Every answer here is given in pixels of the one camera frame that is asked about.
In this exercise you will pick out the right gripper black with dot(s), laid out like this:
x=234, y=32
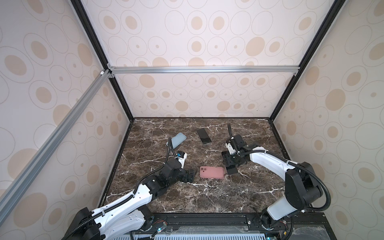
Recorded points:
x=227, y=160

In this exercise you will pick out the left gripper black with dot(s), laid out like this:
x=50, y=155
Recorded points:
x=185, y=178

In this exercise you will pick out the black phone purple edge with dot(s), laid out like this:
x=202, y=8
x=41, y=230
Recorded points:
x=231, y=170

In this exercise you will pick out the pink phone case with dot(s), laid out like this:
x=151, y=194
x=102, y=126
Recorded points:
x=207, y=172

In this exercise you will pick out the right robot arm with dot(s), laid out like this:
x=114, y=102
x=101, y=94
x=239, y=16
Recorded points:
x=304, y=190

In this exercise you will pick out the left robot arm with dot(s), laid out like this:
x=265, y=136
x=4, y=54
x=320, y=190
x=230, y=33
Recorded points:
x=128, y=213

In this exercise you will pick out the light blue case far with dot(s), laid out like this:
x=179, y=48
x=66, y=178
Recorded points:
x=178, y=139

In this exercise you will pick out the black phone grey edge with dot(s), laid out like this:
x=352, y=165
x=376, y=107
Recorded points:
x=204, y=137

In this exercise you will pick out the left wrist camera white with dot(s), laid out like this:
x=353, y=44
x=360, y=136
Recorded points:
x=182, y=156

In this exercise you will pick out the horizontal aluminium rail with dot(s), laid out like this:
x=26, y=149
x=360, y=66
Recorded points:
x=198, y=70

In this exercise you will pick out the black base frame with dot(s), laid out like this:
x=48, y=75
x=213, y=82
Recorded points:
x=211, y=226

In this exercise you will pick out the left slanted aluminium rail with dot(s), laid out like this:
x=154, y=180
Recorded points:
x=23, y=181

